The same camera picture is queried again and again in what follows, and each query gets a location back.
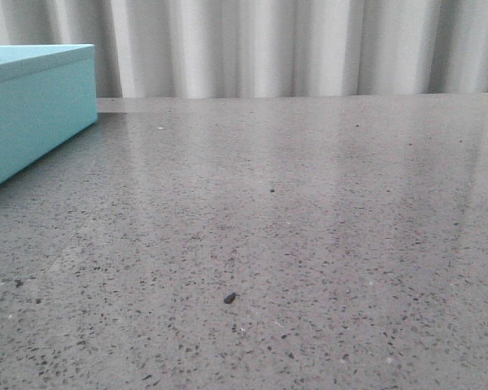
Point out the light blue box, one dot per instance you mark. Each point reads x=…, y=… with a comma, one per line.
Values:
x=47, y=95

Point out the small black debris piece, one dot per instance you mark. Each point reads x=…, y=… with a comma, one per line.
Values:
x=230, y=298

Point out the grey pleated curtain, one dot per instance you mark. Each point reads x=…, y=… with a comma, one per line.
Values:
x=265, y=49

